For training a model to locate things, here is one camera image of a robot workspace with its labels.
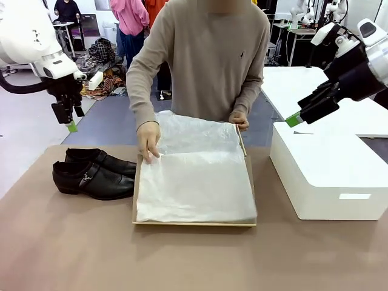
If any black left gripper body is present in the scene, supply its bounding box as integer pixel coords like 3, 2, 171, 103
48, 77, 85, 107

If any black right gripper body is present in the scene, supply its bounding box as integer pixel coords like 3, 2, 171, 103
323, 41, 379, 102

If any black leather buckle shoe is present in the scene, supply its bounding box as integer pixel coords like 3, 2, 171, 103
52, 160, 136, 201
64, 147, 138, 179

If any white tissue paper sheet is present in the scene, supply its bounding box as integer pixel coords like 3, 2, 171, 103
135, 110, 259, 224

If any tan cardboard shoe box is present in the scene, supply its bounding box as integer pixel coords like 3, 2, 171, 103
132, 122, 258, 228

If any person's left forearm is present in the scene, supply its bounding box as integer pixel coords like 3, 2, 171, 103
232, 69, 264, 118

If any person's right forearm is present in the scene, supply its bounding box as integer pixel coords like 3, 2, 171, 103
127, 69, 162, 132

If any white rectangular box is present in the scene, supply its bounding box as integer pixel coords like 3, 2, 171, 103
269, 121, 388, 221

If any person's right hand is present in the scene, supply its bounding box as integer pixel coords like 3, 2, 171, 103
136, 121, 162, 165

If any person's left hand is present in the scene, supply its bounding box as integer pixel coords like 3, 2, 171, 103
229, 110, 250, 132

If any white side table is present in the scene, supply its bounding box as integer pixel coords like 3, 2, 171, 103
262, 66, 388, 139

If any colourful patterned cloth pile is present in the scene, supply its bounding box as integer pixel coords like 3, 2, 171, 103
74, 57, 130, 98

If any black white checked cloth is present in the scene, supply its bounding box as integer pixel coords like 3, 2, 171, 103
87, 38, 117, 65

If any white background desk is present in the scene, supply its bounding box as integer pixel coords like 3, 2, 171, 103
52, 20, 76, 60

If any background person in black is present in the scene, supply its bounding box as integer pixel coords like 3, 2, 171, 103
53, 0, 82, 24

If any background person in pink hoodie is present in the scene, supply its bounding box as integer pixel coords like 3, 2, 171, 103
109, 0, 151, 69

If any person in beige sweater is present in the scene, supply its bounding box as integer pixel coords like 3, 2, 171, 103
125, 0, 271, 122

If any background person in orange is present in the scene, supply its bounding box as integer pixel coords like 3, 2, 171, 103
144, 0, 173, 99

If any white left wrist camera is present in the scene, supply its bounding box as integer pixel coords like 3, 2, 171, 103
87, 71, 105, 91

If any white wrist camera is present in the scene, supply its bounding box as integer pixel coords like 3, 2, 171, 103
310, 22, 360, 58
87, 71, 105, 91

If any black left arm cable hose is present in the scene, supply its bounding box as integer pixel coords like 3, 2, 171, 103
0, 70, 55, 95

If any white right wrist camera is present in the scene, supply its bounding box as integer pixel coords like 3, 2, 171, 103
310, 22, 360, 58

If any black frame background table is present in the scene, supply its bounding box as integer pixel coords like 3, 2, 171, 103
270, 21, 318, 68

